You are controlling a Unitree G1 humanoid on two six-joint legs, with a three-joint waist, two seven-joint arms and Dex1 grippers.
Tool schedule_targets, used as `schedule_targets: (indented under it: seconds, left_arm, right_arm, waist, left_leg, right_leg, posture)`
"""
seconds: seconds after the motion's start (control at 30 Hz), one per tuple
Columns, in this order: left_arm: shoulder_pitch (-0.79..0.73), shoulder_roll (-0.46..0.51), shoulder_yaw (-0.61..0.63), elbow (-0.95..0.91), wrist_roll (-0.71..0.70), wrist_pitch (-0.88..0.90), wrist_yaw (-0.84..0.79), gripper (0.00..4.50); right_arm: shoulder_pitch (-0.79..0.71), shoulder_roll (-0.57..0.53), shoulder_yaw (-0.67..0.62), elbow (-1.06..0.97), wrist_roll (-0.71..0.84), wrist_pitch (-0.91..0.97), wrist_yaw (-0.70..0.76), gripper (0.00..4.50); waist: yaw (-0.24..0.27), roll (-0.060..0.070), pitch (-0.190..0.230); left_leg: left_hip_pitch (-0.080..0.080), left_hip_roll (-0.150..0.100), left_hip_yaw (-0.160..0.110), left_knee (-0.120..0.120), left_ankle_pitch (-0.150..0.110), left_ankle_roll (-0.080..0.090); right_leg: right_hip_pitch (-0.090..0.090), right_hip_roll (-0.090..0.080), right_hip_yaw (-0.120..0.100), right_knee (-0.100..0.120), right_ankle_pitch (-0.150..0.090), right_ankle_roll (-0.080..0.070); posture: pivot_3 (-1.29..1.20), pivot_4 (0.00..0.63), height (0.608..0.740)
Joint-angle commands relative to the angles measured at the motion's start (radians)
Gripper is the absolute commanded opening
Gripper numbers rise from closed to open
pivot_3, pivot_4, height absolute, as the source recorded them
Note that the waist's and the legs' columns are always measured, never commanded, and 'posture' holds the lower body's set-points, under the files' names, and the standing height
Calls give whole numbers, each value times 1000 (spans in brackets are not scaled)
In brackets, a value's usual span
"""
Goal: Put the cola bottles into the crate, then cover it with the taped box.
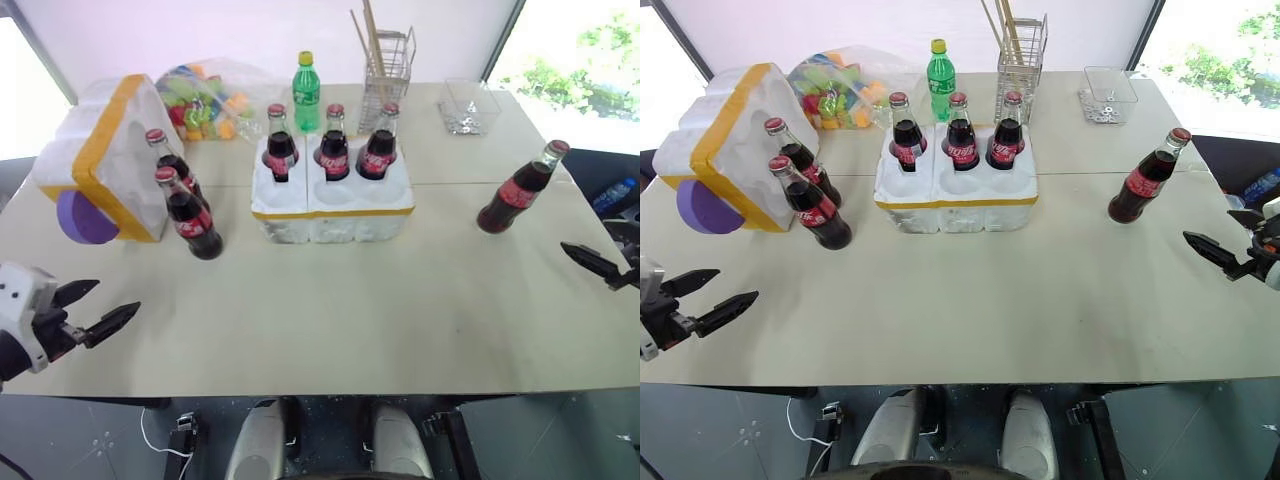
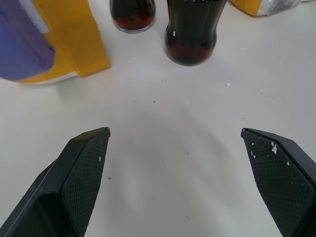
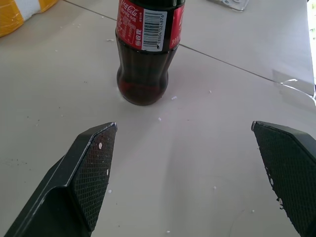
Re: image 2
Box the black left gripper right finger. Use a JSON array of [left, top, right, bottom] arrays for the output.
[[240, 127, 316, 237]]

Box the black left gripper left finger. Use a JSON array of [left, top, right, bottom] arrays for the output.
[[0, 127, 111, 237]]

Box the glass cola bottle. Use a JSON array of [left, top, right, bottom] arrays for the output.
[[164, 0, 227, 66], [110, 0, 156, 32]]

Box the yellow and purple package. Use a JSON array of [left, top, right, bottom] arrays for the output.
[[0, 0, 111, 85]]

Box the yellow and silver packet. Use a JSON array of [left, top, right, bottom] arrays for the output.
[[227, 0, 301, 18]]

